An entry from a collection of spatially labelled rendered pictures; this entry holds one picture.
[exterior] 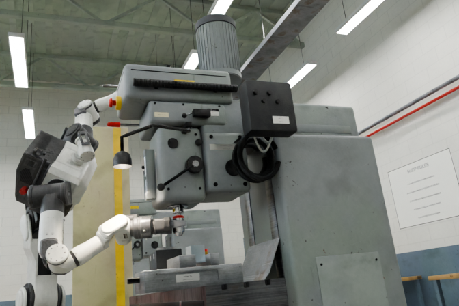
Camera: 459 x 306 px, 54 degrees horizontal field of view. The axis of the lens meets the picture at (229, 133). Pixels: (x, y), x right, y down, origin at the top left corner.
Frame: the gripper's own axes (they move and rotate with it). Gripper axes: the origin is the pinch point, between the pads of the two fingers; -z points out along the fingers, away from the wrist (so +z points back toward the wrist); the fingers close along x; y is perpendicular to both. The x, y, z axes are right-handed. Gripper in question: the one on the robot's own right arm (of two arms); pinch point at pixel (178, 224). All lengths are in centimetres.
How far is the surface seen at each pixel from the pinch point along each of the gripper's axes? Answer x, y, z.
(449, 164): 359, -98, -320
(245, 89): -28, -45, -30
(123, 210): 164, -37, 53
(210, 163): -7.6, -22.5, -14.4
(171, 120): -12.4, -40.6, 0.0
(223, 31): -1, -88, -26
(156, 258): 26.2, 10.6, 12.4
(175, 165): -10.3, -22.0, -0.4
